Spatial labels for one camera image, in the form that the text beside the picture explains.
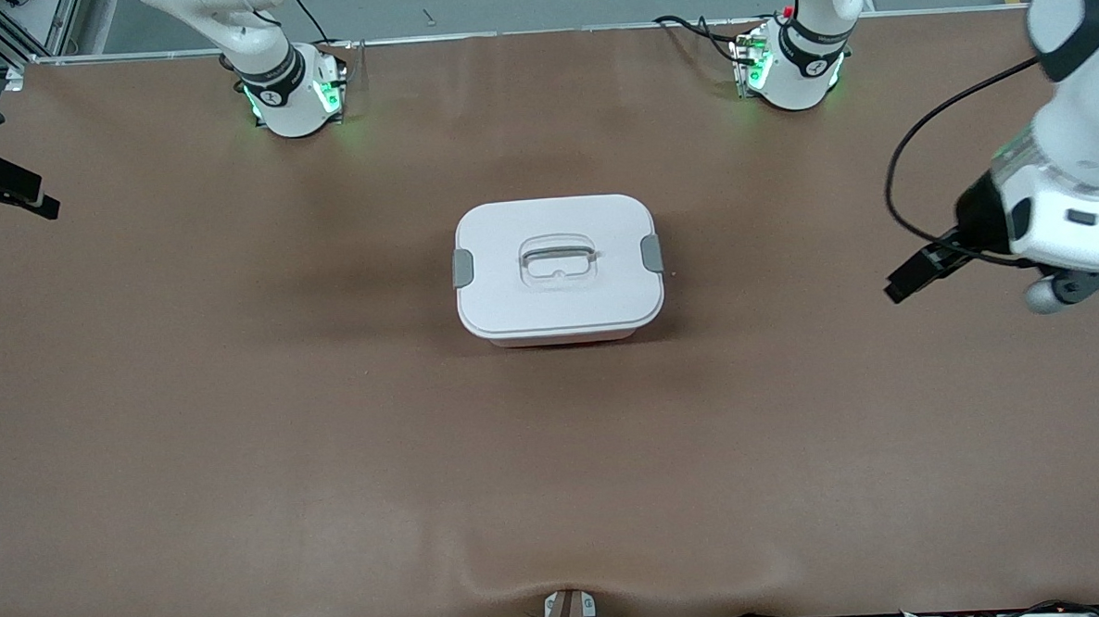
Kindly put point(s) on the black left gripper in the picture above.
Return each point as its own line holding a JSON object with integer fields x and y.
{"x": 978, "y": 215}

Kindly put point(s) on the aluminium table edge rail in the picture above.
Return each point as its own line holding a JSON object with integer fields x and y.
{"x": 500, "y": 34}

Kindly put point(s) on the white box lid grey clips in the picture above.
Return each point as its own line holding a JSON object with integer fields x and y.
{"x": 558, "y": 299}

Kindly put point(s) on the pink plastic box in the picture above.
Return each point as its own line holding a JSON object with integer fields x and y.
{"x": 560, "y": 340}

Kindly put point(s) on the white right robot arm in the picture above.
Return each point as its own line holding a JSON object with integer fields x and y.
{"x": 290, "y": 106}

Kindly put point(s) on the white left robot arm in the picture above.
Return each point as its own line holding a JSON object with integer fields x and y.
{"x": 1089, "y": 137}

